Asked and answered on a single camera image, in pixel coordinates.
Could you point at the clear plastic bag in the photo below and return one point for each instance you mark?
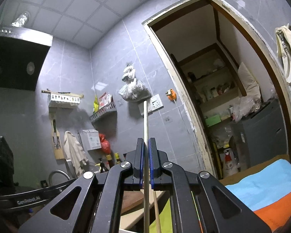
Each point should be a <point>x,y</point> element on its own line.
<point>245,108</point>

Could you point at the grey cabinet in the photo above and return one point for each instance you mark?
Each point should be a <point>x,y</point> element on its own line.
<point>262,138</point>

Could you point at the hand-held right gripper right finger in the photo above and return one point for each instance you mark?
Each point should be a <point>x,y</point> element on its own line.
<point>150,160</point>

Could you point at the grey wall basket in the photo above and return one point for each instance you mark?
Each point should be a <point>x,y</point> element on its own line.
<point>103,114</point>

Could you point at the wooden knife holder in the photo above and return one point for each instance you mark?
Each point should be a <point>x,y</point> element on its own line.
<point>57,140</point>

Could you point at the wooden cutting board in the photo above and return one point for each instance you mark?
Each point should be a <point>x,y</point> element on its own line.
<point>133,200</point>

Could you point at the dark bottle white label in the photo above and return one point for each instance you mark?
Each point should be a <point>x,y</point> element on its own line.
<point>103,166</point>

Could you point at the seasoning packets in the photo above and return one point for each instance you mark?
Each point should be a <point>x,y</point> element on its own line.
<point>104,100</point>

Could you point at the green box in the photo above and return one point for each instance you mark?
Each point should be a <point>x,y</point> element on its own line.
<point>213,120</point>

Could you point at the orange wall hook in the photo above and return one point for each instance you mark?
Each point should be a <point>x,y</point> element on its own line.
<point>171,95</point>

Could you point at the foil vent duct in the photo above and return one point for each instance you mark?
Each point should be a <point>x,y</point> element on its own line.
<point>21,19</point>

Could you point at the metal faucet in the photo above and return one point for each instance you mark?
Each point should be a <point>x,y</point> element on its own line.
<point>57,173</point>

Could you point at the white wall socket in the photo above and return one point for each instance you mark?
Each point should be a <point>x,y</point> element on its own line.
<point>156,102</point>

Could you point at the wooden door frame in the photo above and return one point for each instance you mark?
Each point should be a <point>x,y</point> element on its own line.
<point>184,106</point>

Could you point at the beige pillow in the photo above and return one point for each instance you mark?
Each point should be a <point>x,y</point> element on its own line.
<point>249,81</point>

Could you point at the hanging plastic bag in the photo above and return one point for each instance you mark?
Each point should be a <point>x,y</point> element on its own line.
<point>133,87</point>

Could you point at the beige dish towel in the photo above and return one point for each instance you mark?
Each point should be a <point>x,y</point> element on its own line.
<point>74,150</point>

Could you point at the grey wall plate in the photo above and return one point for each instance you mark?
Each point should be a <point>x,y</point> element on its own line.
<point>141,109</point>

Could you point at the black range hood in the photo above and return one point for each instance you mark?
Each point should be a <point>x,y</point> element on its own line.
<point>14,60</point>

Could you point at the white jug red label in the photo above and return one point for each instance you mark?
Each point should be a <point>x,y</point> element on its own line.
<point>230,162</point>

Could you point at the red plastic bag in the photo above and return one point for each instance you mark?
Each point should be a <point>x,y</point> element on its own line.
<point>104,144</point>

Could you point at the cream rubber gloves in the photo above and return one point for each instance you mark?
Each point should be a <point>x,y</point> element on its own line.
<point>287,43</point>

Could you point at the white wall basket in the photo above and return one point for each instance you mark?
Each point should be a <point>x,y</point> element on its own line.
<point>63,100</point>

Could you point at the white wall box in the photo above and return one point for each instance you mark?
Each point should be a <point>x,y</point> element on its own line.
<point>91,139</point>

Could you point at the storage room shelf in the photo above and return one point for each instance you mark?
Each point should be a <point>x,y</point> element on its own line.
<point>208,82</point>

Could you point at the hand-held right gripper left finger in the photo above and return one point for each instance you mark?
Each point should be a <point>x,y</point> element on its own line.
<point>141,160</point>

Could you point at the wooden stick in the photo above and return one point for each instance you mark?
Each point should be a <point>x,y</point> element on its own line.
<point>63,92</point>

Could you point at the colourful patchwork cloth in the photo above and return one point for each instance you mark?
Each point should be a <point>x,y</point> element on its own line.
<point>264,194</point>

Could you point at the soy sauce bottle yellow label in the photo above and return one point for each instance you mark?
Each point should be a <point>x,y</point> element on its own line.
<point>117,160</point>

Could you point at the wooden chopstick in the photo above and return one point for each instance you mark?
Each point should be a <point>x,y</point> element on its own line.
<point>157,213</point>
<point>146,126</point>

